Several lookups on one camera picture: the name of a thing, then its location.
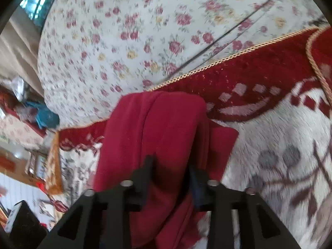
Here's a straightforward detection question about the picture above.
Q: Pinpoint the orange patterned cloth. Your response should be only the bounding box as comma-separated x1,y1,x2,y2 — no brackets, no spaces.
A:
45,132,63,195

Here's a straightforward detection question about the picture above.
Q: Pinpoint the wooden cabinet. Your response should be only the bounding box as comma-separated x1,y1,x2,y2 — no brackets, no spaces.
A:
1,148,47,187

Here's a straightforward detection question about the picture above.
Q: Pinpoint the red and white plush blanket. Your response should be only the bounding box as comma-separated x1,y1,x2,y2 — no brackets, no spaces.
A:
46,25,332,249

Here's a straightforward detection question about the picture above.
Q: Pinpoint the dark red small garment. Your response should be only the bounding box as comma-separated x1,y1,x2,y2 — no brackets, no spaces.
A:
93,92,239,248

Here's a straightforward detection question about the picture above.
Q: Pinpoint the black television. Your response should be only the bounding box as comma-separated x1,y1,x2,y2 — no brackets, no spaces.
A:
5,200,48,249

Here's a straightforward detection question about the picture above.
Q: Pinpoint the blue bag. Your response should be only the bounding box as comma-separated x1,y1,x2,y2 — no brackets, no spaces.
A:
25,101,60,129

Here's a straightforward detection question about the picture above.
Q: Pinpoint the beige curtain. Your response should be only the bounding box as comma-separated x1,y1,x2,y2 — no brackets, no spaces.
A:
1,6,44,96

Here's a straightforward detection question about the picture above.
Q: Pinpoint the white floral bed sheet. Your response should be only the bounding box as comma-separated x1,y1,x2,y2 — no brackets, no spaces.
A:
38,0,323,128

